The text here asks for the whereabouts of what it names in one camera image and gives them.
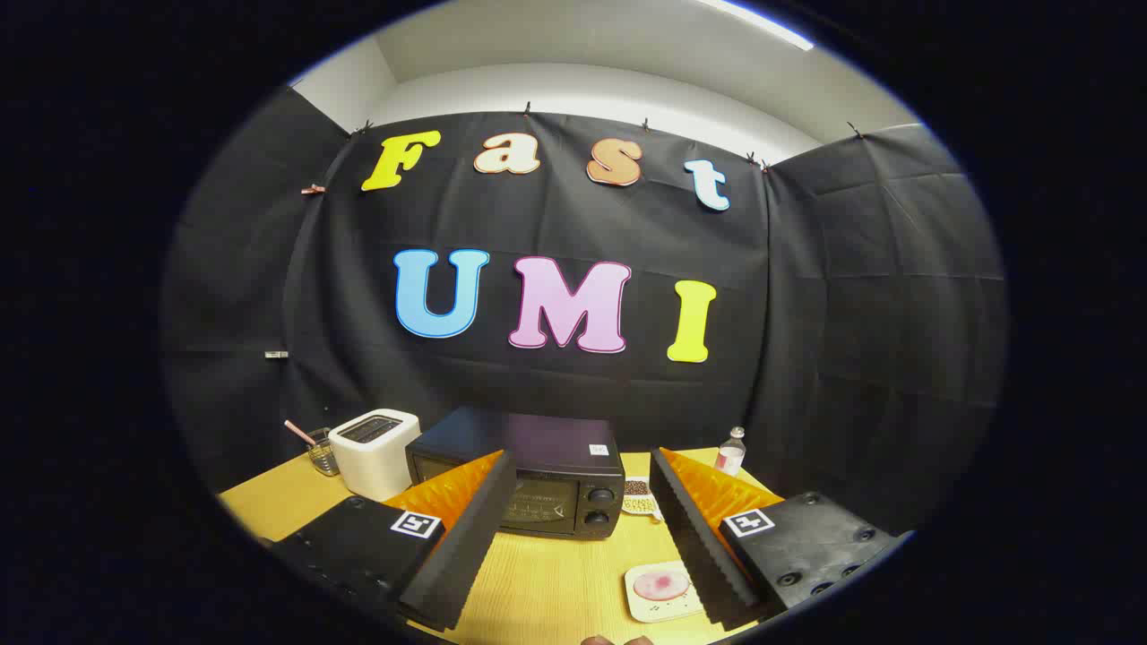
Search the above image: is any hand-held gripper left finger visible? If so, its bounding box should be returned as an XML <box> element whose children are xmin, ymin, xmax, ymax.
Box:
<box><xmin>269</xmin><ymin>450</ymin><xmax>519</xmax><ymax>632</ymax></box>

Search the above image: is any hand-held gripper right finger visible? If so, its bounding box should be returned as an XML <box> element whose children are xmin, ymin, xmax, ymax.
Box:
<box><xmin>649</xmin><ymin>446</ymin><xmax>915</xmax><ymax>632</ymax></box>

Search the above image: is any pink ham slice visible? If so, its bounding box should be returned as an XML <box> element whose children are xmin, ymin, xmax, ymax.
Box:
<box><xmin>633</xmin><ymin>570</ymin><xmax>691</xmax><ymax>602</ymax></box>

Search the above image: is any cream square plate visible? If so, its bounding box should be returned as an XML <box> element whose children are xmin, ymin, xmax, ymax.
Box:
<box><xmin>624</xmin><ymin>561</ymin><xmax>705</xmax><ymax>624</ymax></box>

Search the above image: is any black toaster oven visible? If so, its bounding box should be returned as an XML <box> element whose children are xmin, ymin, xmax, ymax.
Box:
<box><xmin>405</xmin><ymin>405</ymin><xmax>626</xmax><ymax>540</ymax></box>

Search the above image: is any white bread toaster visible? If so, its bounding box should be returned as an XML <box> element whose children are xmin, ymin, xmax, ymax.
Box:
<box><xmin>328</xmin><ymin>408</ymin><xmax>422</xmax><ymax>503</ymax></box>

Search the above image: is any white divided dish of beans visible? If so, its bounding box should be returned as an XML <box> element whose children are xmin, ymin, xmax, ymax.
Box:
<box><xmin>622</xmin><ymin>477</ymin><xmax>664</xmax><ymax>520</ymax></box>

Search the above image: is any clear bottle with red label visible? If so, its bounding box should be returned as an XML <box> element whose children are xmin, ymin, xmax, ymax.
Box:
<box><xmin>714</xmin><ymin>426</ymin><xmax>747</xmax><ymax>477</ymax></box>

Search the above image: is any clear glass cup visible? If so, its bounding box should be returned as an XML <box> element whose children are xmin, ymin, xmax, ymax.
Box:
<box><xmin>307</xmin><ymin>427</ymin><xmax>341</xmax><ymax>477</ymax></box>

